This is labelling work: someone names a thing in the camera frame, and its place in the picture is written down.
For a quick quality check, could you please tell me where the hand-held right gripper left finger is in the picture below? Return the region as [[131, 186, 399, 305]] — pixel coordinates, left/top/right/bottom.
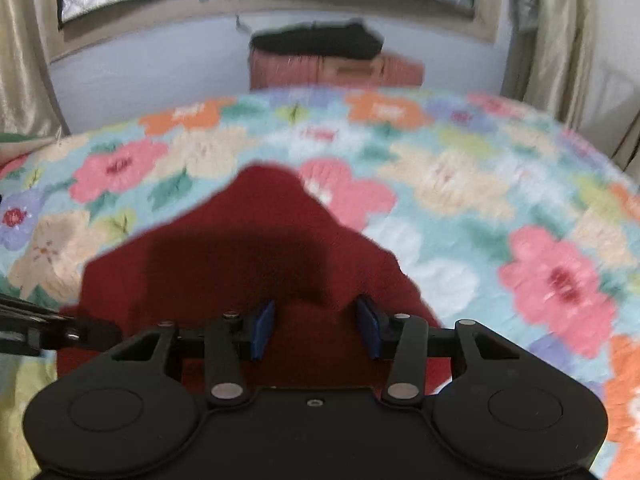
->
[[102, 301, 277, 407]]

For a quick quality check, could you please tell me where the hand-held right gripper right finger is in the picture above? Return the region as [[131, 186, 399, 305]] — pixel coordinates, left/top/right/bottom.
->
[[355, 297, 531, 407]]

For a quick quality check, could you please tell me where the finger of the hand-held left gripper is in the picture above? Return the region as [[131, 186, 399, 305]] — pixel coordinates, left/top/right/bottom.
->
[[0, 294, 122, 357]]

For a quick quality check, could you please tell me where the red dress with brown roses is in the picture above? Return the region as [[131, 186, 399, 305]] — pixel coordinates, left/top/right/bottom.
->
[[56, 162, 443, 396]]

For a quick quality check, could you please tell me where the pale green cloth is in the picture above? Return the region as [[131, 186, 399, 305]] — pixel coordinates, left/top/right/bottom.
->
[[0, 355, 58, 480]]

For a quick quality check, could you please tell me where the floral quilted bed cover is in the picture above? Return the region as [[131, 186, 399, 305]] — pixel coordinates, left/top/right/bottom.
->
[[0, 85, 640, 480]]

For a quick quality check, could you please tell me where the pink ribbed suitcase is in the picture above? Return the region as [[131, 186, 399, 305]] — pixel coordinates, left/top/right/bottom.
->
[[248, 47, 426, 93]]

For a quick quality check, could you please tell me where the beige satin curtain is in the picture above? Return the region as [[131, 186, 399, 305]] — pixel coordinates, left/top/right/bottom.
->
[[0, 0, 71, 137], [500, 0, 640, 173]]

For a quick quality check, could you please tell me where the folded black cloth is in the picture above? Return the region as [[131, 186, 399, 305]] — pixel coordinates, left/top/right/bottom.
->
[[250, 19, 386, 61]]

